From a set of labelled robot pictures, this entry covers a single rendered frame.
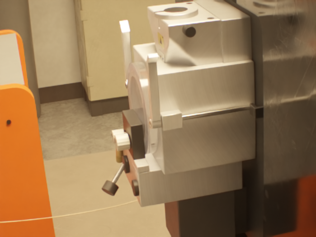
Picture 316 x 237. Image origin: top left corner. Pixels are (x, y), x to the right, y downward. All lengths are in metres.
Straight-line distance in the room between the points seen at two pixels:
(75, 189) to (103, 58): 2.28
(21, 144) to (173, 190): 0.40
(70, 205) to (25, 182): 0.51
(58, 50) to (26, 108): 3.18
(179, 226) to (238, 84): 0.16
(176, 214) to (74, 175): 1.00
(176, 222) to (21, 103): 0.38
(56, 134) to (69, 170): 2.09
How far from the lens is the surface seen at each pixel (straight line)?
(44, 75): 4.21
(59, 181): 1.65
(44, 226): 1.08
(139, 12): 3.81
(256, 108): 0.61
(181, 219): 0.68
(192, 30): 0.59
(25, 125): 1.00
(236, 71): 0.62
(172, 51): 0.61
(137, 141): 0.65
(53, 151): 3.57
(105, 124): 3.83
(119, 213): 1.48
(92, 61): 3.82
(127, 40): 0.69
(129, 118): 0.66
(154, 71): 0.59
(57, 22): 4.13
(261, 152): 0.64
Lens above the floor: 1.44
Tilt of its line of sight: 22 degrees down
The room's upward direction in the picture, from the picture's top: 4 degrees counter-clockwise
